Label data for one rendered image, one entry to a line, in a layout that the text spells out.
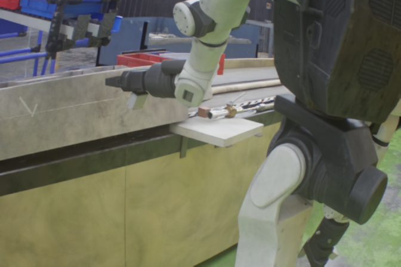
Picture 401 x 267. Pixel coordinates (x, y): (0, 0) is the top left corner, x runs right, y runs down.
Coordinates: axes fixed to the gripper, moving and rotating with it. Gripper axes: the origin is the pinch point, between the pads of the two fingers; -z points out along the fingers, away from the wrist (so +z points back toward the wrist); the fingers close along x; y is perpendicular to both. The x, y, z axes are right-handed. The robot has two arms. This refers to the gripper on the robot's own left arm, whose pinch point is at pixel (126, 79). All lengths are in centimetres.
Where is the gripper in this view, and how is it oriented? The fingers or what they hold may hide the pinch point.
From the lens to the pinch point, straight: 136.3
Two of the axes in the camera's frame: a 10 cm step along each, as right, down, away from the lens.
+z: 8.0, 0.8, -6.0
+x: -6.0, 1.4, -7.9
